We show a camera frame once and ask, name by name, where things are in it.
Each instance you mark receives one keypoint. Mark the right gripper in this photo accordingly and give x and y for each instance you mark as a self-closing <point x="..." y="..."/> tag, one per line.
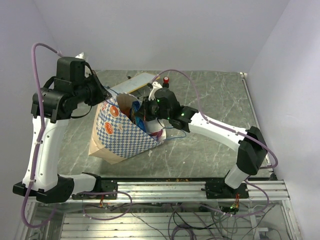
<point x="146" y="103"/>

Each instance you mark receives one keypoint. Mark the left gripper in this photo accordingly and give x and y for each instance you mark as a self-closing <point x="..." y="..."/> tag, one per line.
<point x="102" y="93"/>

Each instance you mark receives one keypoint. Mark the checkered paper bag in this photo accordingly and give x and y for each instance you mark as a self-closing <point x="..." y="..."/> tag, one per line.
<point x="115" y="137"/>

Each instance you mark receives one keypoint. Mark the blue snack packet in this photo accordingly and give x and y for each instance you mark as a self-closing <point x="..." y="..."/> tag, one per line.
<point x="133" y="115"/>

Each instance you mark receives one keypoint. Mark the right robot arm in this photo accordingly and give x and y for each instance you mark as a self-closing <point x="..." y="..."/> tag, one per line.
<point x="162" y="104"/>

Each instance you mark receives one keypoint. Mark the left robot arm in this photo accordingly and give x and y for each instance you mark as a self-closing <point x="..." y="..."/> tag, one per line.
<point x="52" y="108"/>

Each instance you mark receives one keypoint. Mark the red black stamp knob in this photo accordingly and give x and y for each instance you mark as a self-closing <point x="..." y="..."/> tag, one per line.
<point x="165" y="83"/>

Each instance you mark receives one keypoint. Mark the yellow framed whiteboard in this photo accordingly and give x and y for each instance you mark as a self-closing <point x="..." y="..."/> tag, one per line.
<point x="133" y="83"/>

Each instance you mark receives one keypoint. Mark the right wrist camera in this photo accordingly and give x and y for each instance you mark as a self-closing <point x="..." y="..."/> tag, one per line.
<point x="153" y="88"/>

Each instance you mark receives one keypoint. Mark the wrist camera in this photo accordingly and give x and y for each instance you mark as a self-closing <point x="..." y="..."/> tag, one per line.
<point x="153" y="88"/>
<point x="82" y="56"/>

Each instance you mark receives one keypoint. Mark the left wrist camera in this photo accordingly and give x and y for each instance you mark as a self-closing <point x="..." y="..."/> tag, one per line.
<point x="82" y="56"/>

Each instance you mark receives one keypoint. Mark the aluminium mounting rail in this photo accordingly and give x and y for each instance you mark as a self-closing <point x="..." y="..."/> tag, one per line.
<point x="194" y="191"/>

